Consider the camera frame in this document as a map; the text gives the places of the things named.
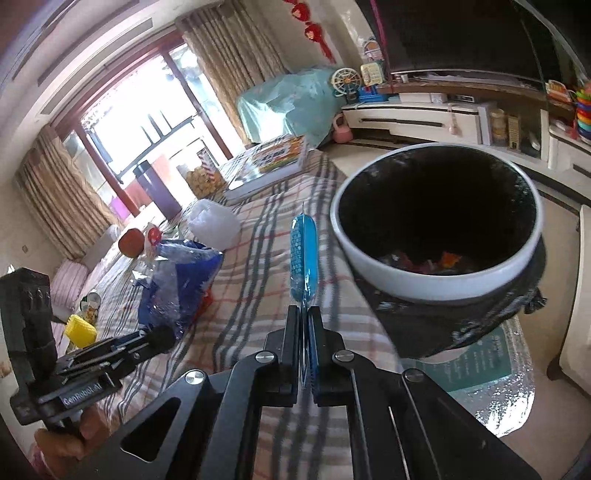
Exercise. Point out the striped cushion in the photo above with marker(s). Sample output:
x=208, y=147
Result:
x=69, y=284

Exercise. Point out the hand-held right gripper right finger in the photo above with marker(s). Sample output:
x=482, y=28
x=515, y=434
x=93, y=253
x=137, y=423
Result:
x=323, y=360

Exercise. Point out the light sofa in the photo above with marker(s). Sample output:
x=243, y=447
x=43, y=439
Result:
x=106, y=272

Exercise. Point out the white round bin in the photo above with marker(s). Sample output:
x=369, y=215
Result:
x=369, y=272

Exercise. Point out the yellow snack packet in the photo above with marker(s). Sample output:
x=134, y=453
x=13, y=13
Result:
x=451, y=259

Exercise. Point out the red apple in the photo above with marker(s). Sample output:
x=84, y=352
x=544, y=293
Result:
x=131, y=242

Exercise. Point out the white spiky plastic box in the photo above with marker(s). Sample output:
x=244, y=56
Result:
x=212, y=224

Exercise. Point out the colourful arched toy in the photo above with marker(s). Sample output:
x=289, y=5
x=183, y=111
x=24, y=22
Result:
x=371, y=50

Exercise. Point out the blue plastic wrapper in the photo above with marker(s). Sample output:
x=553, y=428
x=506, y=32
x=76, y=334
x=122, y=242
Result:
x=180, y=286

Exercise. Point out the brown wooden board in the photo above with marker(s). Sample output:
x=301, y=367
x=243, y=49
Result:
x=461, y=87

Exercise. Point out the beige curtain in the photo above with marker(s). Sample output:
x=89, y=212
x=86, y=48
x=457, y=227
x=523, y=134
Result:
x=60, y=198
x=231, y=69

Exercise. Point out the ferris wheel toy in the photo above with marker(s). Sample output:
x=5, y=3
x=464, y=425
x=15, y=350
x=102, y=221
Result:
x=345, y=83

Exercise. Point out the plaid tablecloth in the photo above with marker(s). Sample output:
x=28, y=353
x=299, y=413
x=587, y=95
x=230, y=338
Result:
x=258, y=277

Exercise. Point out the white rimmed trash bin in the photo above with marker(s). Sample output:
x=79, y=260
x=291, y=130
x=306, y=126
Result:
x=438, y=323

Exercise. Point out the yellow green toy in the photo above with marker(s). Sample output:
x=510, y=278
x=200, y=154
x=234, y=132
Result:
x=371, y=75

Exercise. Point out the person's left hand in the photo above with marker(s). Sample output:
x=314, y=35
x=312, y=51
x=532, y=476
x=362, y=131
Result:
x=60, y=454

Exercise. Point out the brown balcony door frame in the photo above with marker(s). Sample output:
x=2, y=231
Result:
x=74, y=134

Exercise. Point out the colourful picture book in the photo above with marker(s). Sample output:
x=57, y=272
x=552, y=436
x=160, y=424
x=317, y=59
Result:
x=263, y=166

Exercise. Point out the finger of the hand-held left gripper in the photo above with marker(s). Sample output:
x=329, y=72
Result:
x=157, y=339
x=115, y=360

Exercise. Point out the teal covered furniture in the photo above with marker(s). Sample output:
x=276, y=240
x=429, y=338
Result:
x=286, y=106

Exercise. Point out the clear cookie jar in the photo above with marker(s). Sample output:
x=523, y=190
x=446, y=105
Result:
x=203, y=180

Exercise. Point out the black flat television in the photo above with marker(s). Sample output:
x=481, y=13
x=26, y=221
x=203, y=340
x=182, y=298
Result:
x=461, y=37

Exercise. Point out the yellow spiky plastic box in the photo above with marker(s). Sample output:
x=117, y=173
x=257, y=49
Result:
x=81, y=330

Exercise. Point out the pink kettlebell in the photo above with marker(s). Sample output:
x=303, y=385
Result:
x=342, y=131

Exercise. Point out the pink stick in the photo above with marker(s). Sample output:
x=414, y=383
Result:
x=381, y=46

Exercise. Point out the clear plastic bag teal card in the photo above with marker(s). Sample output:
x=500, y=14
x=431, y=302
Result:
x=485, y=369

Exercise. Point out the white television cabinet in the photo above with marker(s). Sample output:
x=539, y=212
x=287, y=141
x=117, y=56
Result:
x=415, y=120

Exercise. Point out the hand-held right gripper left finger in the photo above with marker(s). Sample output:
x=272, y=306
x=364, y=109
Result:
x=292, y=350

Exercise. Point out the red cookie packet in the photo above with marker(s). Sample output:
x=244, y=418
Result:
x=152, y=235

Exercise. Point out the grey cushion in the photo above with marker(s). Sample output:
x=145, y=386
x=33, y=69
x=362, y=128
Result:
x=99, y=244

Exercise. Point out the purple drinking bottle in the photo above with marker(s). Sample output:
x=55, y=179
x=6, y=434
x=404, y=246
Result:
x=159, y=191

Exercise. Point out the red yellow toy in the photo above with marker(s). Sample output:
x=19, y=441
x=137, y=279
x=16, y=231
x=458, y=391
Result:
x=556, y=90

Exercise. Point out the blue toy base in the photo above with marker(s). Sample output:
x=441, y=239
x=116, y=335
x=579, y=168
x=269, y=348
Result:
x=369, y=96

